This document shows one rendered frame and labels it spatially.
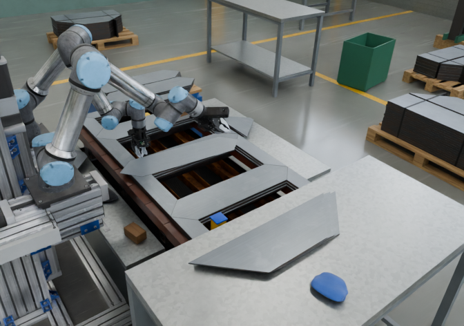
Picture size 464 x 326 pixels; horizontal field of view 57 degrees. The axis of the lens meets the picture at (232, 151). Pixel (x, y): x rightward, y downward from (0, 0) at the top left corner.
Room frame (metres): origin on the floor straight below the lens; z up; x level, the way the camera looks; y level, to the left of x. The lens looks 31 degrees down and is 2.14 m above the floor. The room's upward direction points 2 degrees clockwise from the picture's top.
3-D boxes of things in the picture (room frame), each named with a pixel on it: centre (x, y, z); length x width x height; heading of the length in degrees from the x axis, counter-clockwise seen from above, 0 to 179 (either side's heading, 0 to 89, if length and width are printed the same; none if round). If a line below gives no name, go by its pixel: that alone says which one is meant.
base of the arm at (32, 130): (1.88, 1.06, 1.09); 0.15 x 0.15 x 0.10
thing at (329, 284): (0.96, -0.33, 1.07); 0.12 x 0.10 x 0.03; 55
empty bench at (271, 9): (5.61, -0.31, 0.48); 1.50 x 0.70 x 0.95; 38
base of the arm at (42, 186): (1.49, 0.75, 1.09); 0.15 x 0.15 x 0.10
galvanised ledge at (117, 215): (1.93, 0.78, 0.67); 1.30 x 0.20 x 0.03; 38
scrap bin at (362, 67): (5.45, -1.69, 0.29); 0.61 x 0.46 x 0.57; 138
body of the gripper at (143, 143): (2.00, 0.50, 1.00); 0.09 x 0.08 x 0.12; 38
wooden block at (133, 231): (1.56, 0.46, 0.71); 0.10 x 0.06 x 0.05; 50
